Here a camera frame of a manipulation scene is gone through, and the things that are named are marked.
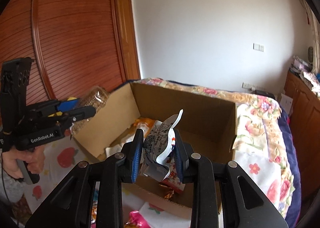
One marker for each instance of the brown cardboard box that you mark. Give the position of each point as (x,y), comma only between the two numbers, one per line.
(200,122)

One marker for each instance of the white wall socket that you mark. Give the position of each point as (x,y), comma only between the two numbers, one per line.
(248,86)

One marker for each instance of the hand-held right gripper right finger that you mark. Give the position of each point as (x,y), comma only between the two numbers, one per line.
(178,160)

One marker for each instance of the small round mirror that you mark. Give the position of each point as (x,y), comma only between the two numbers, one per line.
(310,54)

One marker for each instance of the folded floral cloth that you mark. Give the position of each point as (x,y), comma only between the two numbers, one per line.
(305,72)

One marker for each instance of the white paper bag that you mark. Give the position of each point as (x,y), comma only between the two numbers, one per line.
(285,104)

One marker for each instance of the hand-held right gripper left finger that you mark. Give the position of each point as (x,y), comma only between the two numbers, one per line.
(137,157)

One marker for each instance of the person's left hand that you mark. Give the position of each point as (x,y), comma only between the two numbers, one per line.
(10,163)

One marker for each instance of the white strawberry print blanket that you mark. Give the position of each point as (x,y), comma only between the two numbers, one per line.
(62,157)

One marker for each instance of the wooden cabinet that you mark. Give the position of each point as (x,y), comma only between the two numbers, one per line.
(302,112)

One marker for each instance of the pink snack packet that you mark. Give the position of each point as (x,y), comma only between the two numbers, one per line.
(136,218)

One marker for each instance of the red and white snack packet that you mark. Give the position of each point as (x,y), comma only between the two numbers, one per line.
(173,179)

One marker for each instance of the white wall switch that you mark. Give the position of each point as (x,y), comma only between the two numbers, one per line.
(258,47)

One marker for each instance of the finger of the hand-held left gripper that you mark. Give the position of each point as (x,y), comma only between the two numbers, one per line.
(67,104)
(80,114)

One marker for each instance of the silver long snack packet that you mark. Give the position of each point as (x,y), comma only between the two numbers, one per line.
(156,140)

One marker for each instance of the brown wooden wardrobe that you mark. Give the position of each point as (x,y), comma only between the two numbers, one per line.
(75,30)

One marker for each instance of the clear bag of brown snacks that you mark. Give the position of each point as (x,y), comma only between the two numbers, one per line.
(96,97)

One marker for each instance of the orange and white snack packet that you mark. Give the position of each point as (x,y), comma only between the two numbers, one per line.
(143,125)

